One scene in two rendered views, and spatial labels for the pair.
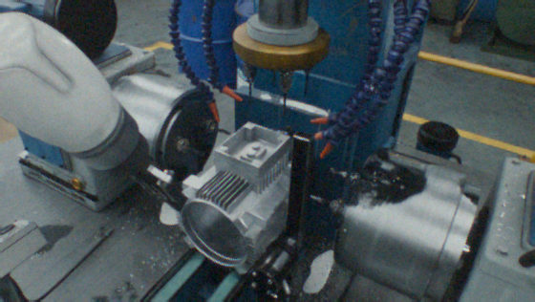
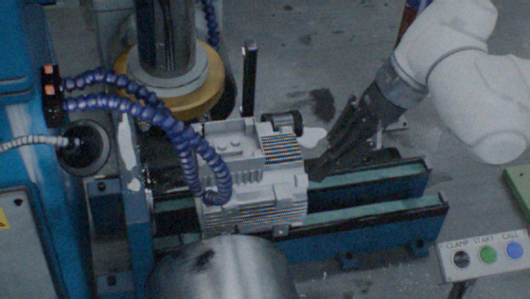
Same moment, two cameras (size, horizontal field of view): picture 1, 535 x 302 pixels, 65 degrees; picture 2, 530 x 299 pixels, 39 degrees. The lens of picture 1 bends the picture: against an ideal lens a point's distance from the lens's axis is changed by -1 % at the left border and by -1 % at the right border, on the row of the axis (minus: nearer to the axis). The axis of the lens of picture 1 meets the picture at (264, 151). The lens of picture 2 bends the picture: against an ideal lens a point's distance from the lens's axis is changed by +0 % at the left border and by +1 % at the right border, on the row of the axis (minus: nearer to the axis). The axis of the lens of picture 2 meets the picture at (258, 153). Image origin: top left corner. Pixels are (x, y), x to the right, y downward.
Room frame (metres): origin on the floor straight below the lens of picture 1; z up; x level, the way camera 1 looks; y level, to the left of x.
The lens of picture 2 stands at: (1.26, 0.69, 2.14)
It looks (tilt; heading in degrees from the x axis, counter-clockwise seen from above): 49 degrees down; 225
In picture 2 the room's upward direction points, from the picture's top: 4 degrees clockwise
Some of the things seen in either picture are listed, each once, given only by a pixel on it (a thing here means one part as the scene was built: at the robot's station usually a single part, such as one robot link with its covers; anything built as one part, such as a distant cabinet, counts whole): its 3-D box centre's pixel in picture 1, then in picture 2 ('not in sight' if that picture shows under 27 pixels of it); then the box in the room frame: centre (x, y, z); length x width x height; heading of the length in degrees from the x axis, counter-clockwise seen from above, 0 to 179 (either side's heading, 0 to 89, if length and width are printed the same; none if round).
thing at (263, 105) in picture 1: (296, 158); (116, 214); (0.86, -0.08, 0.97); 0.30 x 0.11 x 0.34; 61
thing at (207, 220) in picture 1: (242, 204); (246, 182); (0.64, 0.04, 1.01); 0.20 x 0.19 x 0.19; 150
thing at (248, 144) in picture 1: (252, 158); (227, 152); (0.67, 0.02, 1.11); 0.12 x 0.11 x 0.07; 150
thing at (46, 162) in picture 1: (84, 114); not in sight; (1.02, 0.51, 0.99); 0.35 x 0.31 x 0.37; 61
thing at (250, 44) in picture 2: (297, 197); (249, 93); (0.55, -0.06, 1.12); 0.04 x 0.03 x 0.26; 151
